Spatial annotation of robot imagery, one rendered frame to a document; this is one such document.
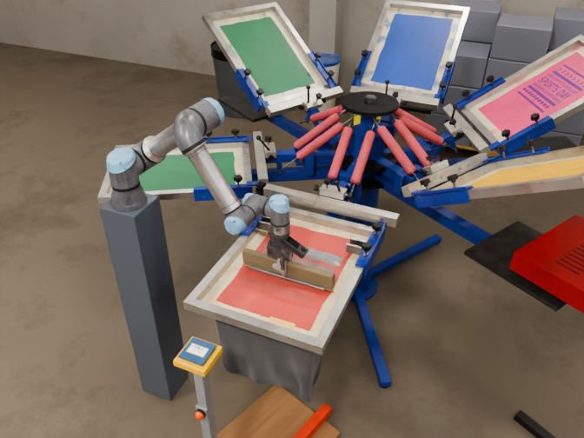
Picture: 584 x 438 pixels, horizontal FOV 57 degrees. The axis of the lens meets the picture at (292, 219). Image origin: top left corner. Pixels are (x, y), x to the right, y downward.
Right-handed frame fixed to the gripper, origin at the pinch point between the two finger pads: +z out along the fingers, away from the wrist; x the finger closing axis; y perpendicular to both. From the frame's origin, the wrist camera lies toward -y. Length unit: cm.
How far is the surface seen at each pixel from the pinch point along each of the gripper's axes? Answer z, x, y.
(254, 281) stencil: 4.3, 6.2, 12.9
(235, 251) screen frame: 0.1, -4.2, 27.2
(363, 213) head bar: -2, -50, -17
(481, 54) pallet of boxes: 5, -331, -36
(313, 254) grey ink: 4.5, -19.9, -3.5
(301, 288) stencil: 5.1, 2.7, -7.4
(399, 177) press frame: -2, -89, -25
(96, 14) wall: 26, -428, 471
